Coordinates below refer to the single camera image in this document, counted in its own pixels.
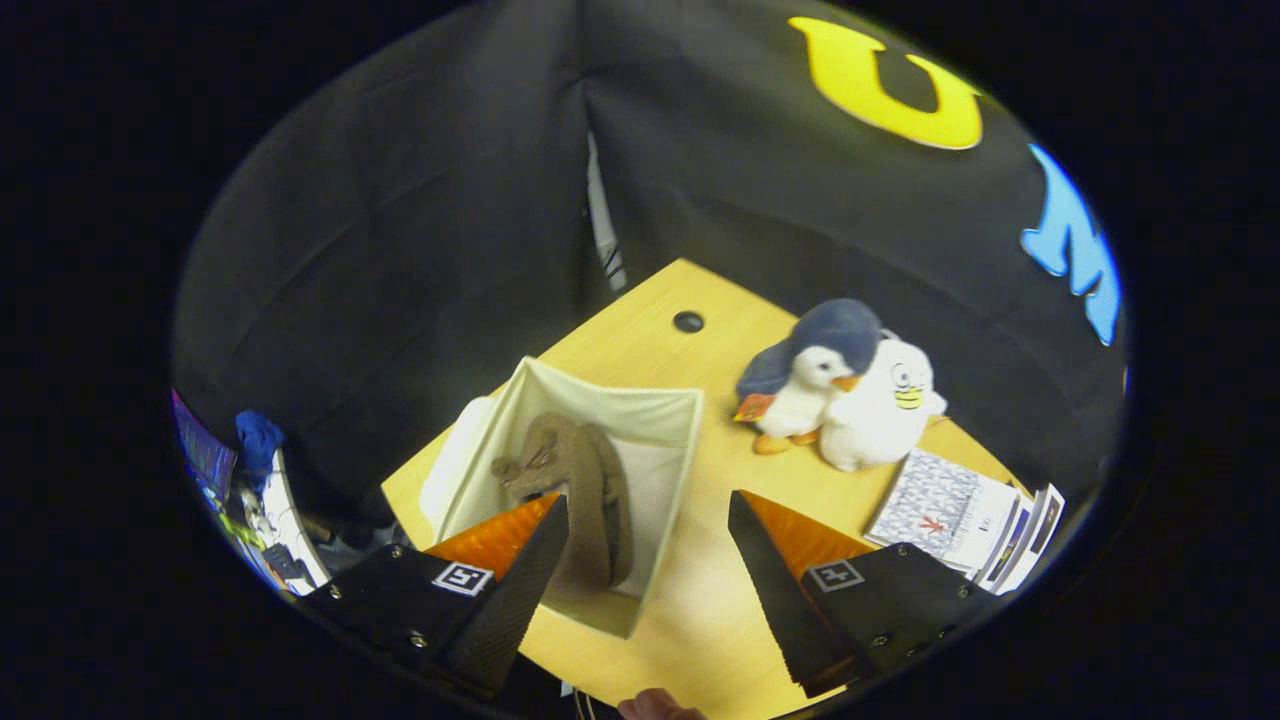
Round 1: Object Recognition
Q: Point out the grey patterned white book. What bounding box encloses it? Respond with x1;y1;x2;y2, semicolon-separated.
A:
865;448;1021;571

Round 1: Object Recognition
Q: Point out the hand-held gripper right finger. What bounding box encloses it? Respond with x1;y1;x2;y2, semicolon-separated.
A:
727;490;1001;699

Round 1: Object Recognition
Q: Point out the cluttered white side desk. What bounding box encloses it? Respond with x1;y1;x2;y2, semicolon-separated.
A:
225;450;331;598

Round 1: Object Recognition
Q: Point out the colourful computer screen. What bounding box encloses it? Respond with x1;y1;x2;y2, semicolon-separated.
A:
172;390;238;506

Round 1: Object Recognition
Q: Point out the blue cloth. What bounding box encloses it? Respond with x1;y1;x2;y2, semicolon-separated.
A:
235;410;286;481

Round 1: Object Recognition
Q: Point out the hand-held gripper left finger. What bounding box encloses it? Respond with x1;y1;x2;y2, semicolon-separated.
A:
300;492;571;699

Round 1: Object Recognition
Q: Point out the white book blue picture cover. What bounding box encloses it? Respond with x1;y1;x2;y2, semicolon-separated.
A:
975;495;1043;593

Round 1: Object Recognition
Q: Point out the beige fabric storage box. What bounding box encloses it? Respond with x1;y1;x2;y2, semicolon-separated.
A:
418;355;706;641

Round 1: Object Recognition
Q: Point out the white duck plush toy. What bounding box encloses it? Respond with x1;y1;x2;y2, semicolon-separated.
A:
818;338;949;473

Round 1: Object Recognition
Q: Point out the grey penguin plush toy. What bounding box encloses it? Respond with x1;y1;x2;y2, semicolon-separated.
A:
735;298;884;456

